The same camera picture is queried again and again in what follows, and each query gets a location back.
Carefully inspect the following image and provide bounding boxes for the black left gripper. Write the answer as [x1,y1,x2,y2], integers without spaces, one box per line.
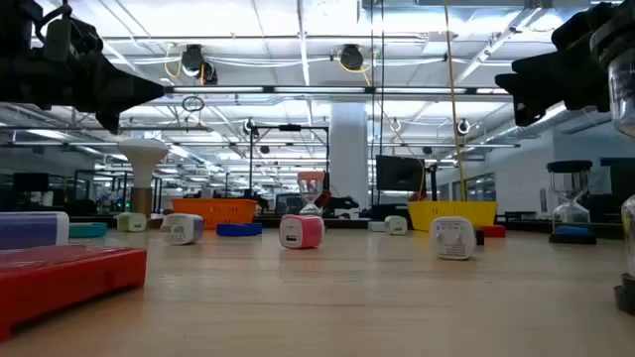
[0,17,167,134]

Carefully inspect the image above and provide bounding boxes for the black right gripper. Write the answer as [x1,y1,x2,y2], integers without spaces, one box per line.
[495,4,611,126]

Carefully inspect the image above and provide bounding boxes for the purple and white charger cube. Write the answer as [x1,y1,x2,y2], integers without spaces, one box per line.
[429,215,478,262]
[160,212,205,246]
[0,211,70,251]

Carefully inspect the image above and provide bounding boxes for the small blue box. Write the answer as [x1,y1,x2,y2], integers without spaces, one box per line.
[215,222,264,238]

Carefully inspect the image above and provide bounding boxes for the pink hourglass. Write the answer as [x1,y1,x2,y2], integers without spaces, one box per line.
[297,171,326,218]

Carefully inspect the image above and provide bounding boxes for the pink charger cube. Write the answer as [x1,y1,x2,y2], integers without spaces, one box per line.
[278,213,326,250]

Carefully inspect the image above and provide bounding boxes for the white dome lamp metal base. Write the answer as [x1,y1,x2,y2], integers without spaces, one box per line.
[117,137,171,219]

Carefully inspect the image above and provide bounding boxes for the black hourglass blue sand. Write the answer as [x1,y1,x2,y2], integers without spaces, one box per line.
[546,159,598,246]

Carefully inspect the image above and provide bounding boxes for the small teal box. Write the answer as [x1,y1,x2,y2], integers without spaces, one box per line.
[68,221,109,239]

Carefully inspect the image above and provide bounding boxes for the orange plastic basket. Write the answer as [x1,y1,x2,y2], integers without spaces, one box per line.
[172,197,260,230]

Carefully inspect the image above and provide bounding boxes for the black monitor screen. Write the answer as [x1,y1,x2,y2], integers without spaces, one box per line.
[375,154,427,193]

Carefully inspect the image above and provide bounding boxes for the yellow plastic basket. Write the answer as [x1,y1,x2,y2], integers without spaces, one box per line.
[407,200,499,233]

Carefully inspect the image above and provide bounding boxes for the long ceiling light fixture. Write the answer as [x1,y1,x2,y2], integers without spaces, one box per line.
[163,84,512,96]

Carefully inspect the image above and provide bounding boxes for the white building column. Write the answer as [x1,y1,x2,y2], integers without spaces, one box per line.
[328,101,370,212]

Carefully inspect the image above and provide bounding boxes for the black ceiling cord reel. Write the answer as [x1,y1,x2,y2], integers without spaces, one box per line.
[338,43,366,71]
[179,43,219,86]

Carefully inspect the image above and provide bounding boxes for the black hanging cable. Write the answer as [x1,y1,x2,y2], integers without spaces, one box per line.
[379,0,386,156]
[369,0,376,208]

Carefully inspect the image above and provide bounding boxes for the black metal stand frame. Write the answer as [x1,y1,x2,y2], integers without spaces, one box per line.
[247,123,330,202]

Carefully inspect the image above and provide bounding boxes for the black aluminium table frame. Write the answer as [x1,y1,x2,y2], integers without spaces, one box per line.
[0,211,635,241]

